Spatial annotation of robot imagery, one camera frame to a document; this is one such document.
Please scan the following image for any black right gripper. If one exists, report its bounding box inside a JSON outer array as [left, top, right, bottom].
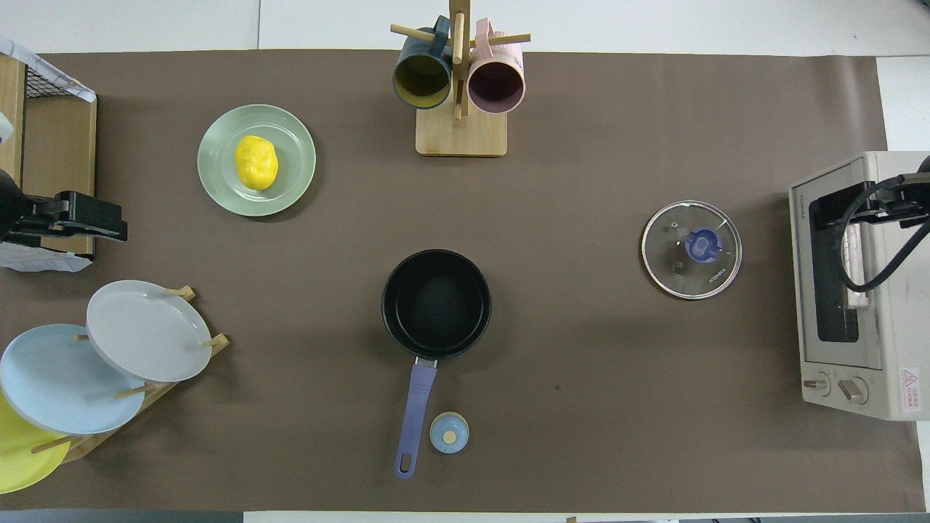
[[809, 154, 930, 230]]

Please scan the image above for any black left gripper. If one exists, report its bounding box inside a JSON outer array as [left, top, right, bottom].
[[0, 169, 128, 244]]

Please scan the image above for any glass lid blue knob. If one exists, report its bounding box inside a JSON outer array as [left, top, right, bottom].
[[641, 200, 743, 300]]

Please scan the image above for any yellow potato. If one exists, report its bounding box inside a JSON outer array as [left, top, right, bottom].
[[234, 135, 280, 191]]

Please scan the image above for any grey plate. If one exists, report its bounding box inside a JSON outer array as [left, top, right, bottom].
[[86, 280, 214, 384]]

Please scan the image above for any light blue plate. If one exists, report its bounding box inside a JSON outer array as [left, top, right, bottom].
[[0, 324, 146, 436]]

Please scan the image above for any wooden plate rack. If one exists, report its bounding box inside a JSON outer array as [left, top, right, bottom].
[[29, 285, 230, 464]]

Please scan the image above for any pale green plate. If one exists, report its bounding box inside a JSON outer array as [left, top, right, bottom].
[[198, 104, 317, 217]]

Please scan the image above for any yellow plate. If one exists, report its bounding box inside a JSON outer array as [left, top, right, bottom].
[[0, 392, 72, 495]]

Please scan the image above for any beige toaster oven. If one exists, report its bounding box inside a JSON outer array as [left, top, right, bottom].
[[789, 151, 930, 421]]

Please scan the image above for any brown table mat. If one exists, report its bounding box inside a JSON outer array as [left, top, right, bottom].
[[0, 49, 927, 513]]

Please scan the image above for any pink ribbed mug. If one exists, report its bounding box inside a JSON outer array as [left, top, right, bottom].
[[467, 18, 526, 115]]

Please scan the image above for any dark blue mug yellow inside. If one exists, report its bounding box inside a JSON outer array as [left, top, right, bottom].
[[392, 16, 454, 110]]

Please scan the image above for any wooden mug tree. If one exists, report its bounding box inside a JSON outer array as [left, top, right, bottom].
[[390, 0, 531, 158]]

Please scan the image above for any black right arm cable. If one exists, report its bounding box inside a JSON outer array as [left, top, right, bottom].
[[841, 174, 930, 293]]

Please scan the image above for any black wire basket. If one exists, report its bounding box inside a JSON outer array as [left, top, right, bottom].
[[25, 69, 77, 100]]

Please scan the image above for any dark blue pot purple handle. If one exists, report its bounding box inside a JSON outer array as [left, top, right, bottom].
[[381, 249, 493, 480]]

